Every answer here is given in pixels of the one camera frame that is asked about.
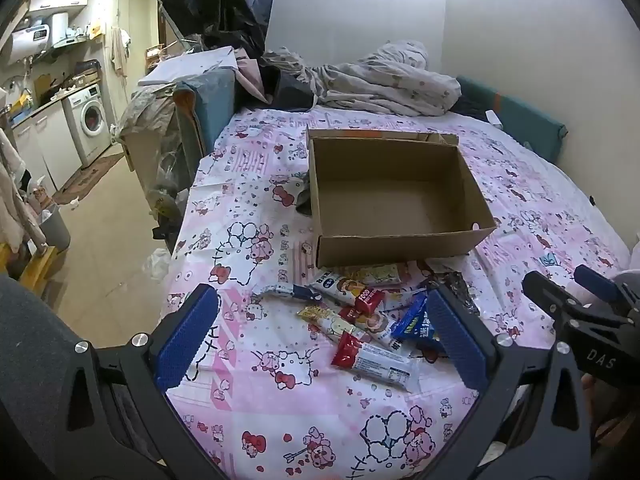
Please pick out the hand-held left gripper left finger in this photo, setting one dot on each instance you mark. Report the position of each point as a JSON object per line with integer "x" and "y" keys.
{"x": 187, "y": 340}

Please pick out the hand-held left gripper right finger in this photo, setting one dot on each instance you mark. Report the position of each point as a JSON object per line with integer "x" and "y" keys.
{"x": 455, "y": 345}

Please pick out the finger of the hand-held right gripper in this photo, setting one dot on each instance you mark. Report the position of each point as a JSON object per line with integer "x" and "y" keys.
{"x": 597, "y": 280}
{"x": 547, "y": 292}

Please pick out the dark brown snack packet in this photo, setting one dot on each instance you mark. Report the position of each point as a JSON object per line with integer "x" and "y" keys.
{"x": 460, "y": 290}

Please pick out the white snack packet red end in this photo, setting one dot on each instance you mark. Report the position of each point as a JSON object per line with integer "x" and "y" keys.
{"x": 375, "y": 365}

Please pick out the white cartoon snack packet red label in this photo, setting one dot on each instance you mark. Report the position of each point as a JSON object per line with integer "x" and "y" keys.
{"x": 372, "y": 327}
{"x": 345, "y": 290}

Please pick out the pale yellow cartoon snack packet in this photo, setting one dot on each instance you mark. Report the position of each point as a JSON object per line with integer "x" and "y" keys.
{"x": 375, "y": 274}

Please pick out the white snack packet dark blue end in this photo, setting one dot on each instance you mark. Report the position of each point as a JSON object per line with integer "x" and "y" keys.
{"x": 290, "y": 292}

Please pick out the brown cardboard box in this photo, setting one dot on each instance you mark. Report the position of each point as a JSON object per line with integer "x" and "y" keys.
{"x": 395, "y": 195}

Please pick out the white plastic bag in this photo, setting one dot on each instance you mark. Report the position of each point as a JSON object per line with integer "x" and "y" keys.
{"x": 159, "y": 264}

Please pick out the pink cartoon printed bed sheet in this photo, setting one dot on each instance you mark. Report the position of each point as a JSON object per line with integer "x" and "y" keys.
{"x": 260, "y": 185}

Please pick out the grey trash bin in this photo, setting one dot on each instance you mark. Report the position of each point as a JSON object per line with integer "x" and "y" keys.
{"x": 56, "y": 227}

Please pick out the teal headboard cushion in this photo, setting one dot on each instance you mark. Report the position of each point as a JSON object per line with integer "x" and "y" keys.
{"x": 520, "y": 120}

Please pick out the dark cloth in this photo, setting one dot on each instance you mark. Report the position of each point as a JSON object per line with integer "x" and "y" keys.
{"x": 303, "y": 197}

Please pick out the brown floor mat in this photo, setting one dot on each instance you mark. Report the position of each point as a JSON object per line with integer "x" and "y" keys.
{"x": 90, "y": 177}

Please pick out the plastic covered cabinet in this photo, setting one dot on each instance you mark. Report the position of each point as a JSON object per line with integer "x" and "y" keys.
{"x": 150, "y": 135}

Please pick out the hanging light clothes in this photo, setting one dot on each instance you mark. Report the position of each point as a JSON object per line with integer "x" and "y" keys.
{"x": 15, "y": 195}

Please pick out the teal cushion with brown edge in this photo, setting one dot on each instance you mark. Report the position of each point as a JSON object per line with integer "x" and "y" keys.
{"x": 215, "y": 105}

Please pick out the white kitchen cabinet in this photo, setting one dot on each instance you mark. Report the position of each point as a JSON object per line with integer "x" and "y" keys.
{"x": 47, "y": 145}

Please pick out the white washing machine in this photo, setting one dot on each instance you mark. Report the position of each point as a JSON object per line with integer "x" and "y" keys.
{"x": 90, "y": 120}

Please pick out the crumpled floral quilt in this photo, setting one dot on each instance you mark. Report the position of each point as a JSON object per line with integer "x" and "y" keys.
{"x": 390, "y": 80}

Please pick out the pink cloth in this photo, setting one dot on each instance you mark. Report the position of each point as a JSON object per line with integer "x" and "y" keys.
{"x": 250, "y": 75}

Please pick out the white papers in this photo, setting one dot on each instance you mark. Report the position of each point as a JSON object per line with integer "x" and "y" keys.
{"x": 195, "y": 65}

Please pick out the hanging beige towel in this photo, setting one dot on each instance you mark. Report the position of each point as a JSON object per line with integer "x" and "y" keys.
{"x": 120, "y": 50}

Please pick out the tall white cupboard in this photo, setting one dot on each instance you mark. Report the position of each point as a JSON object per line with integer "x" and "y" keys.
{"x": 117, "y": 15}

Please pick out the white water heater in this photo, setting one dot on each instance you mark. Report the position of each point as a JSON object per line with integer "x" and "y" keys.
{"x": 37, "y": 37}

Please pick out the black hanging garment bag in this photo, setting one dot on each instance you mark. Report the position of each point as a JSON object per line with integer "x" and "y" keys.
{"x": 220, "y": 0}

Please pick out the white wall cabinet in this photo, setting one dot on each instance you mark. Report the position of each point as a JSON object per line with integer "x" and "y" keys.
{"x": 57, "y": 0}

